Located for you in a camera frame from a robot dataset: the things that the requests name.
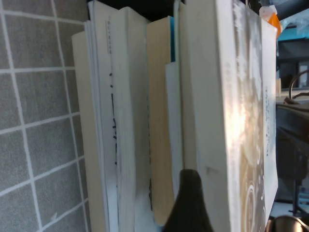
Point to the blue background shelf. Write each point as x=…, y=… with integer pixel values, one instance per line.
x=294, y=32

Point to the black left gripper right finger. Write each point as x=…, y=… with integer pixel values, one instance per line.
x=289, y=224

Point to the white paperback book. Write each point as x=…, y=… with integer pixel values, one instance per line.
x=130, y=96

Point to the orange background object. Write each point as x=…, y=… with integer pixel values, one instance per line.
x=274, y=20

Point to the cream paperback book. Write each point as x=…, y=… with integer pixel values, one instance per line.
x=82, y=96

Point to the yellow-green book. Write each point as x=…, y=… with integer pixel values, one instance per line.
x=159, y=120

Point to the white book with dark marks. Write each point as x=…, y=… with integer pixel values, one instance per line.
x=101, y=72

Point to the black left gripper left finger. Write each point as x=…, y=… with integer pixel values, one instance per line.
x=190, y=207

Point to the white book brown swirl cover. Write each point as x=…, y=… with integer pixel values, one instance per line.
x=217, y=96

